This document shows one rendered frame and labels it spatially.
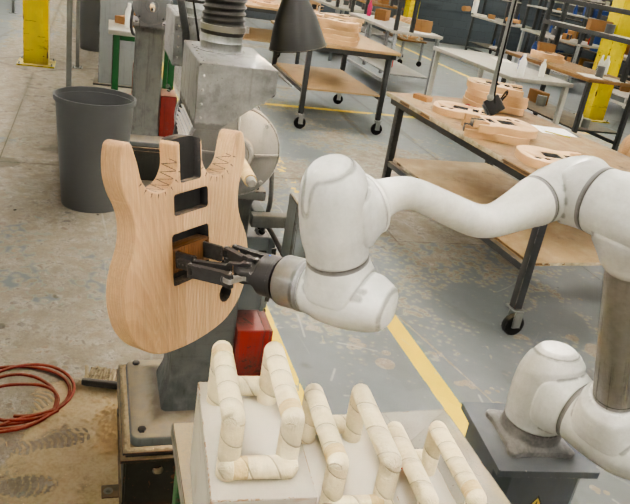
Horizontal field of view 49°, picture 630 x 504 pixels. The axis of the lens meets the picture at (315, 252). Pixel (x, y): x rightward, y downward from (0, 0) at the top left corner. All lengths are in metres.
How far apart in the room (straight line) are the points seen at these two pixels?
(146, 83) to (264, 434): 4.43
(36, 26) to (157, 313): 7.89
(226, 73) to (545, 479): 1.25
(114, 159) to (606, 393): 1.13
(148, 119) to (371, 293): 4.44
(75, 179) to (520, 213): 3.66
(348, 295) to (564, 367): 0.84
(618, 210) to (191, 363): 1.48
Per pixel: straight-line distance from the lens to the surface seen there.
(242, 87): 1.55
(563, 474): 1.92
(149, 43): 5.31
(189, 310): 1.36
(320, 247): 1.04
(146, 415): 2.43
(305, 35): 1.65
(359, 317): 1.09
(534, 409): 1.84
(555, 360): 1.81
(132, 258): 1.22
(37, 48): 9.10
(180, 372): 2.37
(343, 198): 1.01
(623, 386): 1.64
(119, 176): 1.17
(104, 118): 4.50
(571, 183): 1.40
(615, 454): 1.74
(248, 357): 2.35
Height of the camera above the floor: 1.79
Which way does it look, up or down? 23 degrees down
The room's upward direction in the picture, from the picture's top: 10 degrees clockwise
